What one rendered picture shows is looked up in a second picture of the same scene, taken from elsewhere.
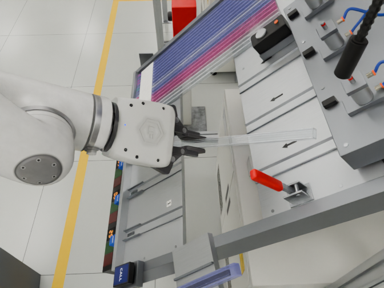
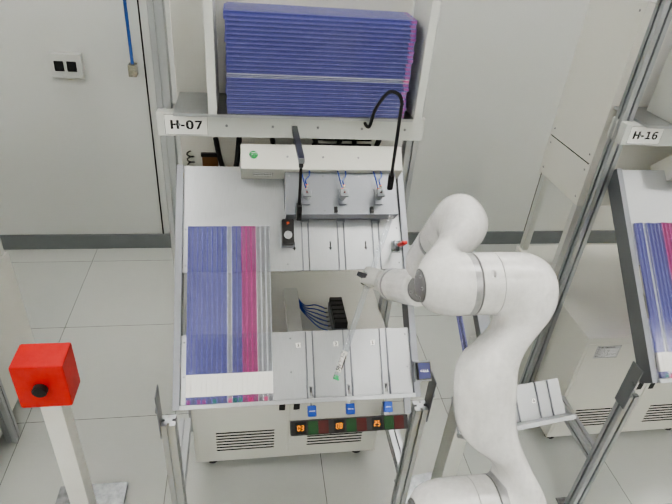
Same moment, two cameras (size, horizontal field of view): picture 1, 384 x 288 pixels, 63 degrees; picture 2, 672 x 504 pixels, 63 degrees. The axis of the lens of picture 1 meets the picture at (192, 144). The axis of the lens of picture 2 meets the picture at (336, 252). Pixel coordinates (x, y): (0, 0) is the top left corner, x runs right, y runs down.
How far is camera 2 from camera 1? 1.46 m
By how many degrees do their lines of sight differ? 69
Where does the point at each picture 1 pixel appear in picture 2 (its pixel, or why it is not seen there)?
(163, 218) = (382, 348)
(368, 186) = (402, 216)
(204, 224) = (270, 483)
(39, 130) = not seen: hidden behind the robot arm
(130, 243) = (393, 386)
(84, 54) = not seen: outside the picture
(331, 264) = (368, 309)
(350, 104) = (378, 202)
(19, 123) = not seen: hidden behind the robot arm
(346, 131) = (388, 208)
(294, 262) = (370, 325)
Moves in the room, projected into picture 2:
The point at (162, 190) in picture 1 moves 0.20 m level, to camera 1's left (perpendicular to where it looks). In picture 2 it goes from (358, 351) to (369, 404)
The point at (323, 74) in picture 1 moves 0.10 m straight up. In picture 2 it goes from (353, 208) to (356, 177)
